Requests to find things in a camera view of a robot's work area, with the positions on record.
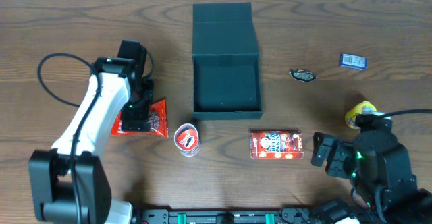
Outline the orange Hacks candy bag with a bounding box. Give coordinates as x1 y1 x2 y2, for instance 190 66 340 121
111 99 168 138

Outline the black gift box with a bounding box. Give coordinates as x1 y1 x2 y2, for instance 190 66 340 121
192 3 263 121

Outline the red Pringles can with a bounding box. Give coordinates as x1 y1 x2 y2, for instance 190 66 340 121
174 123 201 157

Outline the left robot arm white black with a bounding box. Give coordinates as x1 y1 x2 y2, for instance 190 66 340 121
28 40 153 224

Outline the small blue barcode box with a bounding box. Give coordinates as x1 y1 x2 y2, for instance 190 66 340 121
339 53 367 71

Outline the red Hello Panda box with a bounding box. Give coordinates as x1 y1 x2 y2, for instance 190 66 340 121
249 130 304 159

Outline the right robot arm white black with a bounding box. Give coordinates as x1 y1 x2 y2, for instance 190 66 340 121
310 113 431 223

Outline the yellow Mentos bottle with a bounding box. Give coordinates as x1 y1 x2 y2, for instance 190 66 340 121
344 101 377 130

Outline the small dark snack wrapper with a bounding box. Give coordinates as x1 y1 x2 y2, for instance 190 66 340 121
290 69 316 82

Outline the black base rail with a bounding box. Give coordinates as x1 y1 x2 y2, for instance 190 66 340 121
131 208 312 224

